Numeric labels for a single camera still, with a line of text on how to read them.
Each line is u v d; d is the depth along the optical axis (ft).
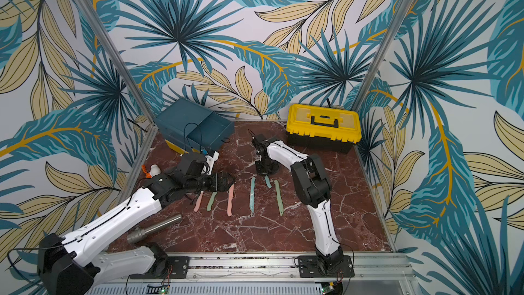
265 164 2.78
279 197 2.97
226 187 2.18
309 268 2.40
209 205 2.88
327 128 3.13
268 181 3.12
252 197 2.96
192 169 1.87
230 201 2.93
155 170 3.14
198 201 2.89
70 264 1.22
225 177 2.21
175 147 3.23
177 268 2.40
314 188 1.89
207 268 2.45
